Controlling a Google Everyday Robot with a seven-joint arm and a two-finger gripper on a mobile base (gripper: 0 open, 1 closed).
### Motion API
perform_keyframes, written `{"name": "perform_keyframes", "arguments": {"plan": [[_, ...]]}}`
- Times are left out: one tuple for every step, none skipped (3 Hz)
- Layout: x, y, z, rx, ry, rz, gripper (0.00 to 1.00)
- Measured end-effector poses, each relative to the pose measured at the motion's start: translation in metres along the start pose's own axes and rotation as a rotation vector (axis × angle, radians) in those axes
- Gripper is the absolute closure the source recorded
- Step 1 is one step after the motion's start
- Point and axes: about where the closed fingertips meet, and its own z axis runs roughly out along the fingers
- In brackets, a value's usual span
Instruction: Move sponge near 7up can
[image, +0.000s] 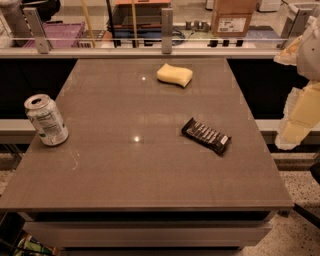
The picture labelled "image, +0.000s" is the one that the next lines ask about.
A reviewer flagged metal railing post right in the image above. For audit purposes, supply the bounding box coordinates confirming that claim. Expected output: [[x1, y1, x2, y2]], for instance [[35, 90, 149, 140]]
[[280, 2, 315, 49]]

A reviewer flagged metal railing post left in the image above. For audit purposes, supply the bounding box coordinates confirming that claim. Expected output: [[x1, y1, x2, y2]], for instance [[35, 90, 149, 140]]
[[23, 7, 51, 54]]

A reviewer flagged purple plastic crate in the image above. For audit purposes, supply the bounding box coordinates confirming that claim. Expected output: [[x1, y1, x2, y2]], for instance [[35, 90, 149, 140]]
[[22, 21, 86, 49]]

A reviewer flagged cardboard box with label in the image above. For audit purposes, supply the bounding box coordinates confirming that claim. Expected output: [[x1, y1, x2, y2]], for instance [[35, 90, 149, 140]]
[[211, 0, 256, 37]]

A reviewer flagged yellow sponge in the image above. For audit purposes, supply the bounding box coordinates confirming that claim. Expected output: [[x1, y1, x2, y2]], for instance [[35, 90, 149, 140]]
[[156, 63, 193, 88]]

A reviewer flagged black snack bar wrapper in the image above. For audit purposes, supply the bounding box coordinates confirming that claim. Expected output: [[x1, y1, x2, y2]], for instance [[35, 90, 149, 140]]
[[181, 118, 230, 155]]

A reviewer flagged metal railing post centre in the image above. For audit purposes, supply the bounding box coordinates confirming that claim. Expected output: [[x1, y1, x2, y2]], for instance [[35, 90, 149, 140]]
[[161, 8, 173, 54]]

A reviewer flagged silver 7up can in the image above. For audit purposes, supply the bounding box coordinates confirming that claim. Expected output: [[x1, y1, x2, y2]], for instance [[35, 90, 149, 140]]
[[24, 94, 69, 146]]

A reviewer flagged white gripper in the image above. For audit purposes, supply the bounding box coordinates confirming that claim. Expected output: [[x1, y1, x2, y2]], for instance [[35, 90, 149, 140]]
[[273, 17, 320, 150]]

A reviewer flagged yellow broom handle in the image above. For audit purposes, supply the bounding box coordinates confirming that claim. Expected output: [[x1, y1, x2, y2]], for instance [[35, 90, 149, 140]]
[[80, 0, 96, 48]]

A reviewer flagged metal railing post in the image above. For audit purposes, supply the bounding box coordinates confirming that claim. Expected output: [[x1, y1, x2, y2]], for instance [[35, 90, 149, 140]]
[[161, 8, 173, 54], [23, 7, 51, 54], [280, 2, 315, 49]]

